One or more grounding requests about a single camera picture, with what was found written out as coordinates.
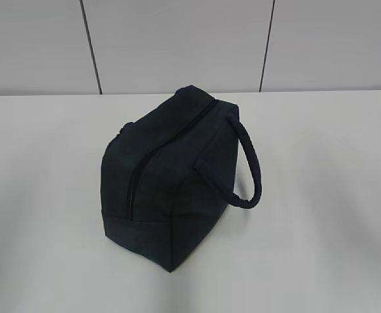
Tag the dark navy fabric lunch bag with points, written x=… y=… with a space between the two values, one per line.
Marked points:
x=167 y=178

